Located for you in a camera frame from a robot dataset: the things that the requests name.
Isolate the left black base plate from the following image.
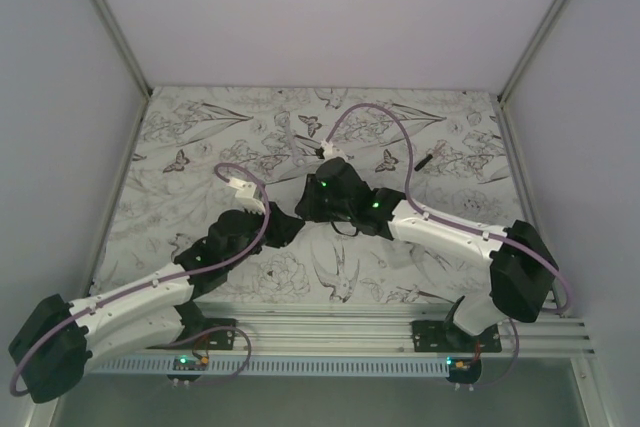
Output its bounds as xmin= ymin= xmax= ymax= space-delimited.
xmin=153 ymin=318 xmax=241 ymax=351

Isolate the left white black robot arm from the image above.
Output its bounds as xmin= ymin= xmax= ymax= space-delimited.
xmin=8 ymin=203 xmax=304 ymax=404

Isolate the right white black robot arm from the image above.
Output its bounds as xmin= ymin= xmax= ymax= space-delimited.
xmin=295 ymin=158 xmax=558 ymax=352

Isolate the slotted grey cable duct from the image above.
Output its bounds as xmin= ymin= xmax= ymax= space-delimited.
xmin=93 ymin=354 xmax=448 ymax=378

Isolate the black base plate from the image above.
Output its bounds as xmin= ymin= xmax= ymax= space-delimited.
xmin=153 ymin=318 xmax=241 ymax=351
xmin=410 ymin=320 xmax=502 ymax=354

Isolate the aluminium frame post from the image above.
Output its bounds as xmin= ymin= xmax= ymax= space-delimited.
xmin=89 ymin=0 xmax=153 ymax=98
xmin=497 ymin=0 xmax=571 ymax=106

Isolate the right green controller board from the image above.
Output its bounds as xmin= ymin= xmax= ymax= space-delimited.
xmin=446 ymin=357 xmax=482 ymax=391

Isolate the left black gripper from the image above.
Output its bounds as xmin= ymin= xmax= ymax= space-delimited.
xmin=224 ymin=199 xmax=304 ymax=270

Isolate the right aluminium frame post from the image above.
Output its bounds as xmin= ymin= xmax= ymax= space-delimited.
xmin=497 ymin=0 xmax=571 ymax=106

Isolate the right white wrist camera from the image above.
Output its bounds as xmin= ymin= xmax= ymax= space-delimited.
xmin=315 ymin=140 xmax=349 ymax=161

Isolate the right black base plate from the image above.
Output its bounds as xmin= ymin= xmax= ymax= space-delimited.
xmin=410 ymin=320 xmax=502 ymax=354

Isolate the small black screwdriver bit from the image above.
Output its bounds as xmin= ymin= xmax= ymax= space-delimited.
xmin=413 ymin=150 xmax=439 ymax=172

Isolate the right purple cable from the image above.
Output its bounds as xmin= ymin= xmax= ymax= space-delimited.
xmin=327 ymin=103 xmax=576 ymax=318

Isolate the green controller board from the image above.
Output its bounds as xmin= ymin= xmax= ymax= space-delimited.
xmin=446 ymin=357 xmax=482 ymax=391
xmin=167 ymin=355 xmax=208 ymax=387

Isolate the left aluminium frame post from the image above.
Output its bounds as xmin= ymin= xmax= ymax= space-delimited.
xmin=89 ymin=0 xmax=153 ymax=98

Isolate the aluminium mounting rail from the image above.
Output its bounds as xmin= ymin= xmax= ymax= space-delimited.
xmin=198 ymin=302 xmax=595 ymax=359

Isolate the silver open-end wrench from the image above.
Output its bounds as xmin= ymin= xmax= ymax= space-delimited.
xmin=274 ymin=111 xmax=307 ymax=167

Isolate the left green controller board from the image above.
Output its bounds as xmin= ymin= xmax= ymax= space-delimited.
xmin=167 ymin=355 xmax=208 ymax=387

